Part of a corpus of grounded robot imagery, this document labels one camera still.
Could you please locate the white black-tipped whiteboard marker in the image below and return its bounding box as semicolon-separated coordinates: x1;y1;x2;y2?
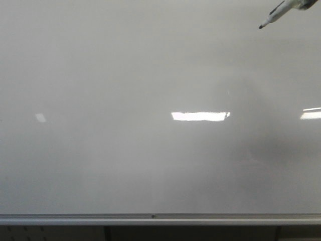
258;0;317;29

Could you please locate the grey pegboard panel below board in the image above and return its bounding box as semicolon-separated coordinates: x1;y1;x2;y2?
1;225;106;241

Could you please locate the white whiteboard with aluminium frame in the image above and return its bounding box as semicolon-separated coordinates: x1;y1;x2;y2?
1;1;320;225

